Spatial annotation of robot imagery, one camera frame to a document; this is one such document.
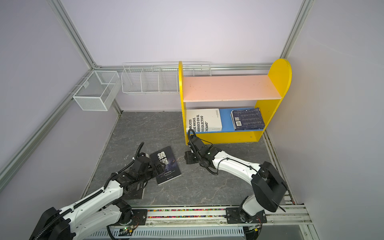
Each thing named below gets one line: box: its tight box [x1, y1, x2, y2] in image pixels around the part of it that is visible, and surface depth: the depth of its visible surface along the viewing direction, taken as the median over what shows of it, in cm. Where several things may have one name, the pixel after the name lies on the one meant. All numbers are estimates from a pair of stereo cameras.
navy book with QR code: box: [230, 107, 265, 131], surface depth 93 cm
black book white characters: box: [149, 146, 182, 186], surface depth 93 cm
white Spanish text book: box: [186, 108, 223, 133], surface depth 93 cm
